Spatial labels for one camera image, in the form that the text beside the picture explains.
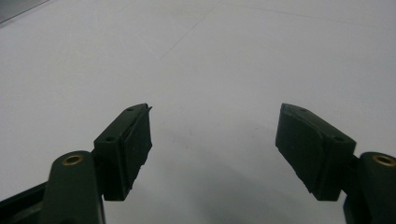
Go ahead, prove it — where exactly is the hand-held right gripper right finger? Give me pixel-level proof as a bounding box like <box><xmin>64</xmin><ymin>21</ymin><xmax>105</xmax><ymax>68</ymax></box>
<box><xmin>275</xmin><ymin>103</ymin><xmax>358</xmax><ymax>202</ymax></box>

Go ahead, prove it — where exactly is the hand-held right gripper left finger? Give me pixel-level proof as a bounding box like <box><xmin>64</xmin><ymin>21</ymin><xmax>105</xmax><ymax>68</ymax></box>
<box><xmin>92</xmin><ymin>103</ymin><xmax>153</xmax><ymax>202</ymax></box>

